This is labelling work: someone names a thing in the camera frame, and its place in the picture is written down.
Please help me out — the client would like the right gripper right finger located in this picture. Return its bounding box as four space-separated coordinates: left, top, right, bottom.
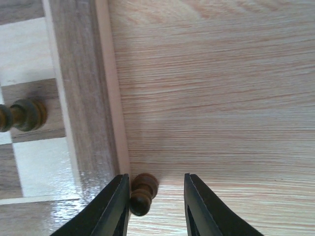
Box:
184 173 262 236

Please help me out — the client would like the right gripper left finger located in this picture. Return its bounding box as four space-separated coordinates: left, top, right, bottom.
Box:
52 174 130 236

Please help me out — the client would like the dark pawn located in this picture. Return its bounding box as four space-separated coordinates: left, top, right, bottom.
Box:
0 99 48 133
129 173 158 216

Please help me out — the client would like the wooden chess board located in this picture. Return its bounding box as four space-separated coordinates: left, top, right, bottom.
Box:
0 0 130 236

